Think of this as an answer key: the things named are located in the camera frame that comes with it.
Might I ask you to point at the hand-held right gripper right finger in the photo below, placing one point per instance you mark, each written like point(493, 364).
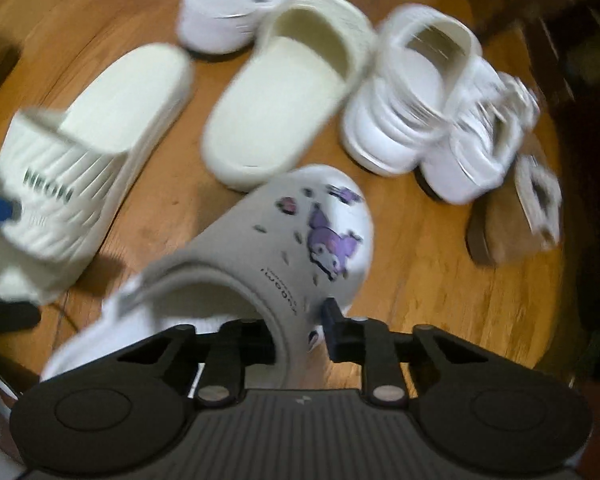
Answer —
point(336, 335)

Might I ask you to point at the cream slide sandal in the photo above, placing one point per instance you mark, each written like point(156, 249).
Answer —
point(105, 125)
point(260, 125)

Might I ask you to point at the white lace-up sneaker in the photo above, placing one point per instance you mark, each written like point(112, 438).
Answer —
point(220, 15)
point(475, 160)

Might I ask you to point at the white clog purple charms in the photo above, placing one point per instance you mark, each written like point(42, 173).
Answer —
point(395, 120)
point(260, 245)

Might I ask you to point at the brown fur-lined slipper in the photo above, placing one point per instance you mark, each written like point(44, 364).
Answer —
point(500, 230)

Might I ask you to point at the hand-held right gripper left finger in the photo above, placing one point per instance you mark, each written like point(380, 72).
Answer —
point(222, 360)

